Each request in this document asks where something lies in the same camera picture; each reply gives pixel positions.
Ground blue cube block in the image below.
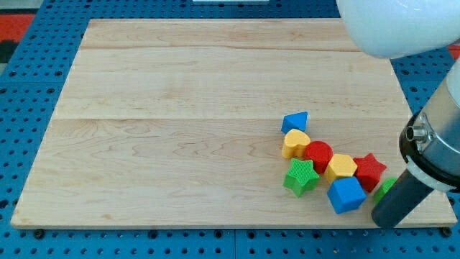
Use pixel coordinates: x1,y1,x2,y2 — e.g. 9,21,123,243
327,176,367,214

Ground yellow heart block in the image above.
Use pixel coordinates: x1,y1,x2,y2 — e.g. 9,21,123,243
281,129,311,159

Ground red circle block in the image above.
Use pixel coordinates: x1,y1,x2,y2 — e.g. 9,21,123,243
303,141,334,174

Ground wooden board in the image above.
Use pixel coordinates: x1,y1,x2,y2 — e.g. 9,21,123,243
10,18,458,230

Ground green circle block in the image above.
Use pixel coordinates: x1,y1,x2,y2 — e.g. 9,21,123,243
373,177,397,205

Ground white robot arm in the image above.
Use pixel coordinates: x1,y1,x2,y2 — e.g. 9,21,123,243
336,0,459,228

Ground yellow hexagon block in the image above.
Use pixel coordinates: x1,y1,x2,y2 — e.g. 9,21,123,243
324,154,357,184

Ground red star block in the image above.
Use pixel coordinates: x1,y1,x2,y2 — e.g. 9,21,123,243
353,153,387,193

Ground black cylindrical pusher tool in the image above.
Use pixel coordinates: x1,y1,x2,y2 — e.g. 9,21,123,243
371,169,433,228

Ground green star block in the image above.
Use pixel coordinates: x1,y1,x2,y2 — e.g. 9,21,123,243
283,158,320,197

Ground blue triangle block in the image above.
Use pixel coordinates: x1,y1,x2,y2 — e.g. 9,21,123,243
281,112,308,134

